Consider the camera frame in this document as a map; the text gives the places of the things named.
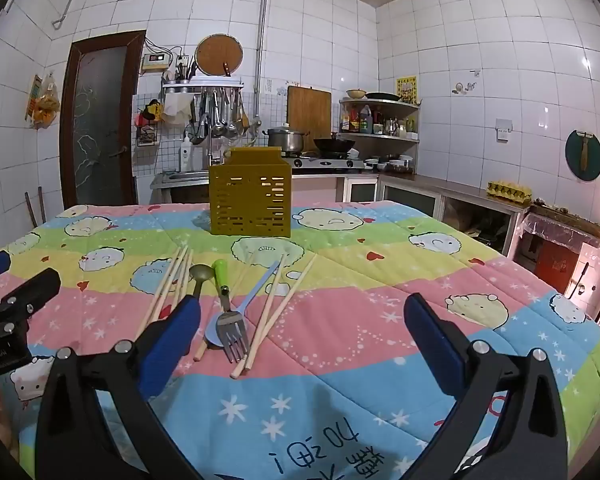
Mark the grey wall pipe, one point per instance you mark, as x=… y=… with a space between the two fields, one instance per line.
x=265 y=10

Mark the kitchen counter cabinets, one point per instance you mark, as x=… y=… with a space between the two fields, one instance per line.
x=430 y=195

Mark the row of hanging kitchen utensils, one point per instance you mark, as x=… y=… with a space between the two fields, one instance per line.
x=220 y=115

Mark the white hanging cloth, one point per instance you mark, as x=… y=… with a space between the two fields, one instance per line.
x=176 y=109

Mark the steel sink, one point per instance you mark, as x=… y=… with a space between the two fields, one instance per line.
x=180 y=177

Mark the dark sauce bottle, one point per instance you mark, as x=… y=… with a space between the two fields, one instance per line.
x=366 y=122

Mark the yellow egg carton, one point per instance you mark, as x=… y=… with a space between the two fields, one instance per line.
x=509 y=191

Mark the steel cooking pot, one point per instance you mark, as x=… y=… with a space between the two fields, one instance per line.
x=286 y=139

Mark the metal faucet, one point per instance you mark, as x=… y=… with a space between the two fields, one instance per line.
x=213 y=152

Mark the round wooden chopping board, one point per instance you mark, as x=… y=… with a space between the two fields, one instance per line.
x=217 y=52

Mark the metal corner shelf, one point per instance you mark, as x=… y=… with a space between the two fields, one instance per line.
x=387 y=137

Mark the black flat pan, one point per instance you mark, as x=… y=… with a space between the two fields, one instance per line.
x=382 y=96

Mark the yellow wall poster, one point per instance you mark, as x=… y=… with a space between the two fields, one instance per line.
x=406 y=90

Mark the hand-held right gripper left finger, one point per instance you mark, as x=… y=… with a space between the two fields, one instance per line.
x=172 y=345

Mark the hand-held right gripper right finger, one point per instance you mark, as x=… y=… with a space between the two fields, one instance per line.
x=440 y=355

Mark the white wall controller box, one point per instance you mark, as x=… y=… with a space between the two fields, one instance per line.
x=156 y=62

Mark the beige bowl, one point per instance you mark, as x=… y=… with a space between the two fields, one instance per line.
x=355 y=94

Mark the leaning wooden sticks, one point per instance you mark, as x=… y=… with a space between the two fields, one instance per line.
x=30 y=207

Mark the plastic-covered stand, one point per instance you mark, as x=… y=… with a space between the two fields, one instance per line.
x=555 y=255

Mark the metal wall rack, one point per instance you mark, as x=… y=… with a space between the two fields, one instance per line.
x=202 y=84

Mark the yellow hanging plastic bag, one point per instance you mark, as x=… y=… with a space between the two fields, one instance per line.
x=44 y=105

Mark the wall stickers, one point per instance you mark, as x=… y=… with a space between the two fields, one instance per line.
x=462 y=87

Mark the olive spoon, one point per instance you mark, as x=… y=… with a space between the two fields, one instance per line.
x=200 y=272

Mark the colourful cartoon printed blanket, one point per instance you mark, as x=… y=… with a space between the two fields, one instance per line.
x=360 y=310

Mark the white soap bottle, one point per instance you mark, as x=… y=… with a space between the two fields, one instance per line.
x=185 y=155

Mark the gas stove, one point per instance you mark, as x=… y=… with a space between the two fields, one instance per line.
x=325 y=163

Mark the black wok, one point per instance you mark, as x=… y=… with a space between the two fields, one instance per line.
x=334 y=144

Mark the light blue plastic spoon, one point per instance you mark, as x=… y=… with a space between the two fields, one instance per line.
x=260 y=285

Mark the white wall socket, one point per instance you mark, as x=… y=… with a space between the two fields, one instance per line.
x=504 y=131

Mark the yellow slotted utensil holder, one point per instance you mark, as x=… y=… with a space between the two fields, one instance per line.
x=250 y=195

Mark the rectangular wooden cutting board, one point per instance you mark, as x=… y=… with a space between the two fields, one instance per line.
x=309 y=110

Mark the green round board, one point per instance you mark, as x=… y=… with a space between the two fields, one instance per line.
x=597 y=157

